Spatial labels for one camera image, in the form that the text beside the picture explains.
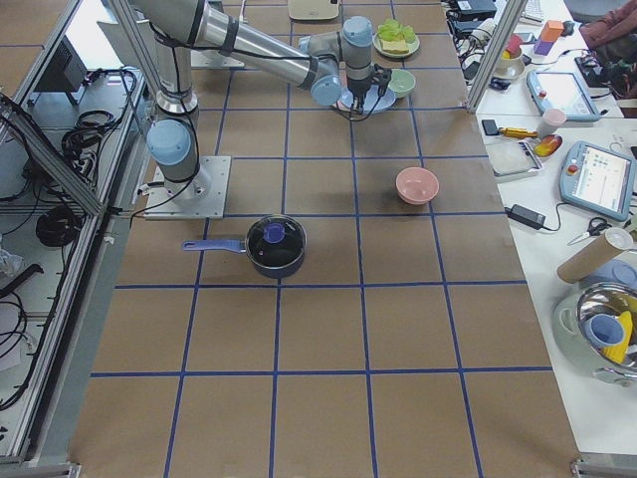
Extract blue plate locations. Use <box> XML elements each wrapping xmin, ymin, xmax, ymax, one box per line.
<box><xmin>339</xmin><ymin>86</ymin><xmax>396</xmax><ymax>116</ymax></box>

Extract cardboard tube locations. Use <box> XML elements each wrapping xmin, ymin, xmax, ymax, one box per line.
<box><xmin>556</xmin><ymin>227</ymin><xmax>633</xmax><ymax>284</ymax></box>

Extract pink bowl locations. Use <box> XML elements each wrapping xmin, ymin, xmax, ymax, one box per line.
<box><xmin>395</xmin><ymin>166</ymin><xmax>440</xmax><ymax>205</ymax></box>

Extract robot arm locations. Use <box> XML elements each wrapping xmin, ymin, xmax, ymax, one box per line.
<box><xmin>133</xmin><ymin>1</ymin><xmax>392</xmax><ymax>120</ymax></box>

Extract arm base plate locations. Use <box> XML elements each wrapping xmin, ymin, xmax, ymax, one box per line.
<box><xmin>143</xmin><ymin>155</ymin><xmax>232</xmax><ymax>220</ymax></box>
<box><xmin>190</xmin><ymin>50</ymin><xmax>245</xmax><ymax>70</ymax></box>

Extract teach pendant near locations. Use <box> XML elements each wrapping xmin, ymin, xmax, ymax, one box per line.
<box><xmin>558</xmin><ymin>141</ymin><xmax>636</xmax><ymax>221</ymax></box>

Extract green plate with food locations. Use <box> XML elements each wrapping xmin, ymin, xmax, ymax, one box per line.
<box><xmin>373</xmin><ymin>34</ymin><xmax>420</xmax><ymax>59</ymax></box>

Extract scissors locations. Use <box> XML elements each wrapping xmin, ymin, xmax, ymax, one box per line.
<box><xmin>568</xmin><ymin>216</ymin><xmax>611</xmax><ymax>246</ymax></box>

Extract aluminium frame post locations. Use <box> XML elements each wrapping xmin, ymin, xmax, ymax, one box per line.
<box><xmin>465</xmin><ymin>0</ymin><xmax>527</xmax><ymax>114</ymax></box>

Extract pink cup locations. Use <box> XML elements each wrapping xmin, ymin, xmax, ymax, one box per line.
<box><xmin>536</xmin><ymin>108</ymin><xmax>567</xmax><ymax>138</ymax></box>

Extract pink plate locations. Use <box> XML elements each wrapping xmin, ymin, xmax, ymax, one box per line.
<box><xmin>334</xmin><ymin>100</ymin><xmax>355</xmax><ymax>115</ymax></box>

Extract steel mixing bowl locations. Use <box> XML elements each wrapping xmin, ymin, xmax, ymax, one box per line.
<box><xmin>551</xmin><ymin>283</ymin><xmax>636</xmax><ymax>386</ymax></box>

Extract bread slice on plate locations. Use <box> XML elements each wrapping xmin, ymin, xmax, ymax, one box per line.
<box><xmin>380</xmin><ymin>40</ymin><xmax>409</xmax><ymax>55</ymax></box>

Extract bowl with toy blocks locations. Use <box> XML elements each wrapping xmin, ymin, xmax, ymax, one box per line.
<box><xmin>494</xmin><ymin>34</ymin><xmax>525</xmax><ymax>80</ymax></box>

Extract dark blue saucepan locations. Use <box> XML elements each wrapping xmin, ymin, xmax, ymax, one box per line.
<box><xmin>181</xmin><ymin>214</ymin><xmax>307</xmax><ymax>279</ymax></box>

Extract green bowl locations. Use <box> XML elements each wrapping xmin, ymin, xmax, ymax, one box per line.
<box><xmin>388</xmin><ymin>69</ymin><xmax>416</xmax><ymax>99</ymax></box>

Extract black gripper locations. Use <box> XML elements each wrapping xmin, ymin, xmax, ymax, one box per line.
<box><xmin>345</xmin><ymin>65</ymin><xmax>392</xmax><ymax>115</ymax></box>

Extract teach pendant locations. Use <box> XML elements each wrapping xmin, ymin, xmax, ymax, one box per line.
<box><xmin>526</xmin><ymin>70</ymin><xmax>601</xmax><ymax>122</ymax></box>
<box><xmin>558</xmin><ymin>141</ymin><xmax>636</xmax><ymax>221</ymax></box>

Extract white toaster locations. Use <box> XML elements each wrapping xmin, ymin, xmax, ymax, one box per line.
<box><xmin>288</xmin><ymin>0</ymin><xmax>340</xmax><ymax>21</ymax></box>

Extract black power adapter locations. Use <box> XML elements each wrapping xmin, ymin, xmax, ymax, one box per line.
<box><xmin>505</xmin><ymin>204</ymin><xmax>545</xmax><ymax>230</ymax></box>

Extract teach pendant far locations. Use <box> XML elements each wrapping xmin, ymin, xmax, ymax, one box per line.
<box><xmin>526</xmin><ymin>70</ymin><xmax>601</xmax><ymax>122</ymax></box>

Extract green lettuce leaf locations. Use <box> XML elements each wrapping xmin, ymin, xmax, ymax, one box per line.
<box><xmin>377</xmin><ymin>19</ymin><xmax>417</xmax><ymax>43</ymax></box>

